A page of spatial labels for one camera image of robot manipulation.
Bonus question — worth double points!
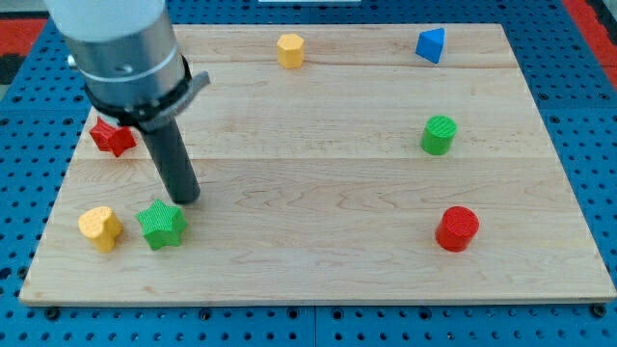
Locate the yellow hexagon block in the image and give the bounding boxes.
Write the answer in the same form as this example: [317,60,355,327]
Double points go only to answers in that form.
[277,34,305,68]

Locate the blue triangle block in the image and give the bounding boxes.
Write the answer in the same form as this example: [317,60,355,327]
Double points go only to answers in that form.
[416,28,445,64]

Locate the yellow heart block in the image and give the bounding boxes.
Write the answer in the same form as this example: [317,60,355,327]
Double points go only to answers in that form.
[77,206,123,253]

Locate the light wooden board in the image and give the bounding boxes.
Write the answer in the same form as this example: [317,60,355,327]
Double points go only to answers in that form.
[19,24,616,307]

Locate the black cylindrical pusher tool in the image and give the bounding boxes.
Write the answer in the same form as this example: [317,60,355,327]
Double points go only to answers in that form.
[140,120,201,204]

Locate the green cylinder block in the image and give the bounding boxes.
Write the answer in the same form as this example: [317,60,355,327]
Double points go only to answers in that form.
[420,115,458,155]

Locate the red cylinder block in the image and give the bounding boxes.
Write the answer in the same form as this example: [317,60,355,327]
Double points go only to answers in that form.
[435,205,480,253]

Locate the red star block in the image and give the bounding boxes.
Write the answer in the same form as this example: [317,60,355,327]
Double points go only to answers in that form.
[89,117,136,157]

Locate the green star block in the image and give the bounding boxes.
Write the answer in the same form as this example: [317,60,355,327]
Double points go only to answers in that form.
[135,200,187,251]

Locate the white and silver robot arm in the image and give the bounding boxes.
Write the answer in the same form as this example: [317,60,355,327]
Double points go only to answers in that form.
[44,0,209,133]

